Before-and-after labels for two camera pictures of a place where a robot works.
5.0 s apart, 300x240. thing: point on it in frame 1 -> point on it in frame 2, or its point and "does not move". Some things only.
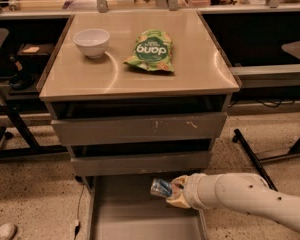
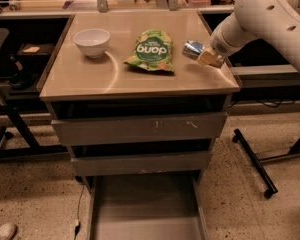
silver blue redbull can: x=160 y=187 -> x=191 y=49
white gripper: x=191 y=189 -> x=217 y=44
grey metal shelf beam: x=287 y=75 does not move
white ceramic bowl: x=93 y=42 does not move
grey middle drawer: x=91 y=166 does not move
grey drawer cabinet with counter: x=135 y=94 does not move
